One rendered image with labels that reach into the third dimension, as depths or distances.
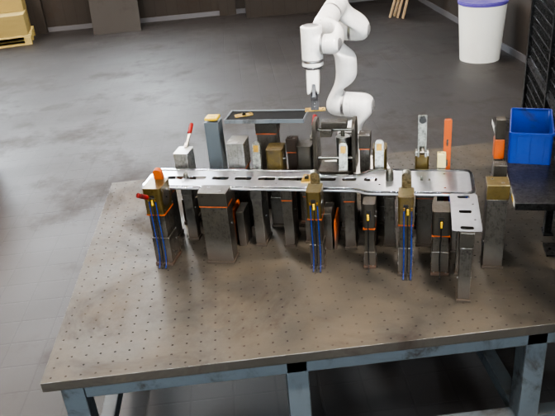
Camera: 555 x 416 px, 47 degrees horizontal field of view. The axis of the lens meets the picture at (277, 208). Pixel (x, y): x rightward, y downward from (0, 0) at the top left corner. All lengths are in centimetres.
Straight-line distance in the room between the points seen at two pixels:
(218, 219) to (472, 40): 580
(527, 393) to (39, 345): 245
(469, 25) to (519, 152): 535
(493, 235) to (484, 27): 555
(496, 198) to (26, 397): 234
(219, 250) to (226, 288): 20
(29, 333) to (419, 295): 225
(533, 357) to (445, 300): 36
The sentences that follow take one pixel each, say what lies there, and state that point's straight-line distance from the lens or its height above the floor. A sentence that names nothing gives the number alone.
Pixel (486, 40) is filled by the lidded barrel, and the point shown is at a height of 28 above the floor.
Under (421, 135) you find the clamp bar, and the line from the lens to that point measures 273.
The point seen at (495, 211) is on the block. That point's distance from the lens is 254.
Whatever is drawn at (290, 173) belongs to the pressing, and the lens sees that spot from 274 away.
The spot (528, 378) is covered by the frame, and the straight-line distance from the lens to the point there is 259.
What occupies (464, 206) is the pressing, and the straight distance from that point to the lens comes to 245.
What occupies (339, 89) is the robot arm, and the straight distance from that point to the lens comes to 311.
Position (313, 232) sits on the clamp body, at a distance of 255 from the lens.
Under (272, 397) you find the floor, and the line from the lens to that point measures 309.
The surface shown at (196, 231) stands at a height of 74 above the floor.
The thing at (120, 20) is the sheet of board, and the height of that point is 20.
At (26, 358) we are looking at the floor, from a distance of 369.
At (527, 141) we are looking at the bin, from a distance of 272.
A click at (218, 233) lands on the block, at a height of 85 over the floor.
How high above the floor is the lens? 212
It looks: 27 degrees down
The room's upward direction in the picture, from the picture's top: 5 degrees counter-clockwise
